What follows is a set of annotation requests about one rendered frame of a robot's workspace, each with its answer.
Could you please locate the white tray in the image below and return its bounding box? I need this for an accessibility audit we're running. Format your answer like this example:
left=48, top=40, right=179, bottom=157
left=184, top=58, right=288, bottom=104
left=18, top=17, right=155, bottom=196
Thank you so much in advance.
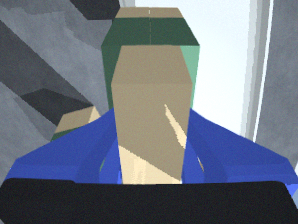
left=119, top=0, right=273, bottom=142

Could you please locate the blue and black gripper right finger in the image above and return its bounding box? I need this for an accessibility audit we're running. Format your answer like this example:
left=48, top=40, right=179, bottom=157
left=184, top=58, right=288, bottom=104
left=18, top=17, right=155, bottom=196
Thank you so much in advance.
left=181, top=108, right=298, bottom=197

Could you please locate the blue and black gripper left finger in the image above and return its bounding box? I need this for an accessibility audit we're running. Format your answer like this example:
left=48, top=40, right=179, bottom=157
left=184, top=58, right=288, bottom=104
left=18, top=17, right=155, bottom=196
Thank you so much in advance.
left=3, top=107, right=122, bottom=184

